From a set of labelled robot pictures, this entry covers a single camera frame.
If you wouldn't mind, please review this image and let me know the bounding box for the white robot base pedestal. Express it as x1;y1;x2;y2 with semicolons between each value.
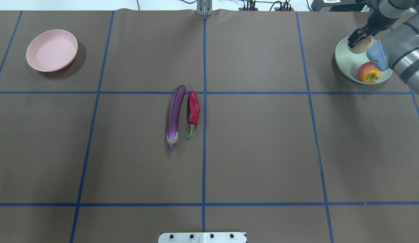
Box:
158;232;247;243

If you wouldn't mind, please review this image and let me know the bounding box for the aluminium frame post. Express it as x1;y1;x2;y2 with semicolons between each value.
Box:
197;0;213;16

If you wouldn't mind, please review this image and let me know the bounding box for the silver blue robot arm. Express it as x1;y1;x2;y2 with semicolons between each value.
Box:
348;0;419;96

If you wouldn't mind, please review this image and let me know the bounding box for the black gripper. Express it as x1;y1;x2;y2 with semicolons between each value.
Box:
348;7;402;49

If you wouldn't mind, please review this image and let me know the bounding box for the red chili pepper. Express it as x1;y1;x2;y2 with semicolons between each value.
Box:
186;91;201;139

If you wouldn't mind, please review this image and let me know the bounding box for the purple eggplant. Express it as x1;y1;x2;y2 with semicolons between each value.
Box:
166;85;186;152

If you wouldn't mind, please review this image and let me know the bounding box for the pink plate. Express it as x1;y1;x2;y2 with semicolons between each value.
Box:
26;29;78;72

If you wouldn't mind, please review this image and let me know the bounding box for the red pomegranate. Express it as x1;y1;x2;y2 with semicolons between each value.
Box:
357;61;381;83

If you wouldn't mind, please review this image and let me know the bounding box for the peach fruit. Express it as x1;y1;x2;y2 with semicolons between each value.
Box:
348;36;373;54

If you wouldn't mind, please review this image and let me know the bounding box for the green plate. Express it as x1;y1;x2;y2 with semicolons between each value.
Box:
335;37;393;85

